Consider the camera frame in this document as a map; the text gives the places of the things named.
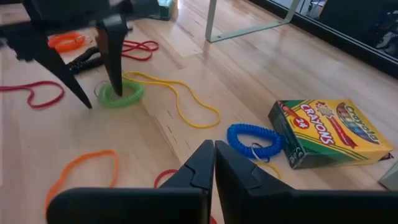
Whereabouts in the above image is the green spiral wrist coil keychain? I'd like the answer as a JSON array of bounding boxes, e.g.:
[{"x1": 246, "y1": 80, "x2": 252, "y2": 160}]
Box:
[{"x1": 94, "y1": 78, "x2": 146, "y2": 110}]

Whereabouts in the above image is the orange spiral wrist coil keychain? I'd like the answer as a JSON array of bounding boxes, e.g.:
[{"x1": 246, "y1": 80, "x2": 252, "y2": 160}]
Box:
[{"x1": 48, "y1": 32, "x2": 94, "y2": 54}]

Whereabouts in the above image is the red rubber band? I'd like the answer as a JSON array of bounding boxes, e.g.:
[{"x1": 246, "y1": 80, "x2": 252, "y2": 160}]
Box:
[
  {"x1": 120, "y1": 39, "x2": 160, "y2": 62},
  {"x1": 0, "y1": 80, "x2": 66, "y2": 110},
  {"x1": 154, "y1": 169, "x2": 218, "y2": 224}
]

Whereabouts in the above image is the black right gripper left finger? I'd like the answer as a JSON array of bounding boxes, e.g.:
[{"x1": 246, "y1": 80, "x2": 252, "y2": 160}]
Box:
[{"x1": 46, "y1": 139, "x2": 215, "y2": 224}]

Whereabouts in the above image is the yellow Crayola crayons box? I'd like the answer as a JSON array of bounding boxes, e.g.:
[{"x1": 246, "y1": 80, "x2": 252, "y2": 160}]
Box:
[{"x1": 267, "y1": 98, "x2": 395, "y2": 170}]

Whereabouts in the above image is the black spiral wrist coil keychain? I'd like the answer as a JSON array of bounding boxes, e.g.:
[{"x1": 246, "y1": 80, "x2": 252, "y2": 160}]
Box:
[{"x1": 67, "y1": 45, "x2": 106, "y2": 76}]

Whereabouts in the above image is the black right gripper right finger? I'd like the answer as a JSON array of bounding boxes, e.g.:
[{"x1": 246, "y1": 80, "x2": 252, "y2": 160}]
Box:
[{"x1": 215, "y1": 140, "x2": 398, "y2": 224}]

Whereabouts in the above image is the blue spiral wrist coil keychain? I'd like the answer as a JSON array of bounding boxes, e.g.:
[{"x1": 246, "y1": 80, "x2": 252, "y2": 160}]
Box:
[{"x1": 226, "y1": 123, "x2": 284, "y2": 164}]

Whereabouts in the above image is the yellow rubber band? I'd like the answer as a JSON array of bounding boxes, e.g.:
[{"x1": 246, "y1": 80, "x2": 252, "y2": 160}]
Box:
[
  {"x1": 123, "y1": 71, "x2": 222, "y2": 129},
  {"x1": 256, "y1": 161, "x2": 282, "y2": 180}
]

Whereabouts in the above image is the orange rubber band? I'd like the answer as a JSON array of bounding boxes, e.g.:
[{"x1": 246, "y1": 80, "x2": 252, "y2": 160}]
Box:
[{"x1": 44, "y1": 149, "x2": 119, "y2": 215}]

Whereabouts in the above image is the green white Crayola box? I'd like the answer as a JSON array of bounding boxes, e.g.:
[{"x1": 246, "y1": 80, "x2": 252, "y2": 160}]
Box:
[{"x1": 148, "y1": 0, "x2": 178, "y2": 21}]

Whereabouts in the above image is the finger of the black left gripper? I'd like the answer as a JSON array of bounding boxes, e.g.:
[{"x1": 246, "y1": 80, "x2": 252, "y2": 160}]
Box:
[
  {"x1": 6, "y1": 27, "x2": 93, "y2": 110},
  {"x1": 95, "y1": 14, "x2": 129, "y2": 97}
]

